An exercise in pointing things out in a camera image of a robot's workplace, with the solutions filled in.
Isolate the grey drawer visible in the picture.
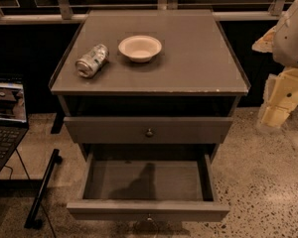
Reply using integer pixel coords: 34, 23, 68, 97
64, 117, 232, 144
67, 156, 229, 222

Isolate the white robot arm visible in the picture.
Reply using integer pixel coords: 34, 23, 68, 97
251, 0, 298, 128

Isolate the grey drawer cabinet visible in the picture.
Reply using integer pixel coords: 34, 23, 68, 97
50, 10, 249, 157

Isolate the grey top drawer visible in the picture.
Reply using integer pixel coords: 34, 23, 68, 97
64, 117, 232, 144

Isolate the white paper bowl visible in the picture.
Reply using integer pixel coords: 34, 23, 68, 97
118, 36, 162, 62

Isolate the crushed soda can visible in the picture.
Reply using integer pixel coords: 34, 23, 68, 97
75, 44, 109, 78

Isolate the black laptop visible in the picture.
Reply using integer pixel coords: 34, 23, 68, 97
0, 77, 29, 172

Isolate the black laptop stand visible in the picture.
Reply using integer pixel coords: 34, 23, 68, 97
0, 112, 66, 230

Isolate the metal railing frame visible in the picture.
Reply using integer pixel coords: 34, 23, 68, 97
0, 0, 298, 26

